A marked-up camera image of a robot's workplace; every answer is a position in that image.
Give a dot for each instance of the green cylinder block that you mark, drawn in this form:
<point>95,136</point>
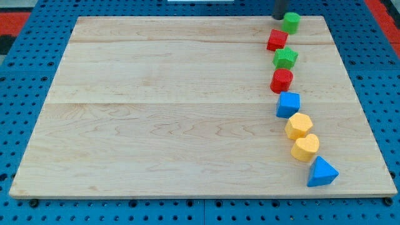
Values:
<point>291,22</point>

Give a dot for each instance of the wooden board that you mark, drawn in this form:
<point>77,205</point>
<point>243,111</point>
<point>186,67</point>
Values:
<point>180,107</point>

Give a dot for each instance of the red cylinder block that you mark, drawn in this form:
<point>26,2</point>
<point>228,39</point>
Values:
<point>281,80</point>

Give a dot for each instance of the blue cube block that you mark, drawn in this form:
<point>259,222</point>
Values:
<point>288,104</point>

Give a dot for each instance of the yellow hexagon block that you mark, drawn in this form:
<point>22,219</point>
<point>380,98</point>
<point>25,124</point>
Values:
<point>298,126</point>

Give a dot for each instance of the green star block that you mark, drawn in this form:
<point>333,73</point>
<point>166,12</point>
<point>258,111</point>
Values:
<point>285,58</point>

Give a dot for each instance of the red cube block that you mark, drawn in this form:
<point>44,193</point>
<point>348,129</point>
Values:
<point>276,40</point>

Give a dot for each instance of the yellow heart block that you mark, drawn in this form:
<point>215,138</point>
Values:
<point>305,148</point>

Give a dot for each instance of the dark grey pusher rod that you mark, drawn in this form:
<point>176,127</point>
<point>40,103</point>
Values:
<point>279,9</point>

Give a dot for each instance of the blue triangle block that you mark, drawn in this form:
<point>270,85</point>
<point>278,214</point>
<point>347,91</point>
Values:
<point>321,173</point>

